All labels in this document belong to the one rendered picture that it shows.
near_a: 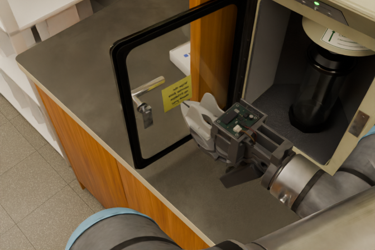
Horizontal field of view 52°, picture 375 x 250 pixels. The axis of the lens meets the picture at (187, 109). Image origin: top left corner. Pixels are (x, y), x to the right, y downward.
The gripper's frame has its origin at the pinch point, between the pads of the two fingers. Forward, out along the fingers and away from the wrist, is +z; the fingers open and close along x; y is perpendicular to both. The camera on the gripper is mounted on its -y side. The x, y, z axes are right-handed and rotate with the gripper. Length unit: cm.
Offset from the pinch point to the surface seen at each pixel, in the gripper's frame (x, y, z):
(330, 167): -25.9, -25.3, -21.9
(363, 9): -14.7, 22.7, -17.7
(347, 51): -28.5, 4.5, -14.2
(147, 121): 2.1, -10.6, 9.8
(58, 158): -1, -128, 100
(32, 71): 3, -34, 67
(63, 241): 24, -128, 59
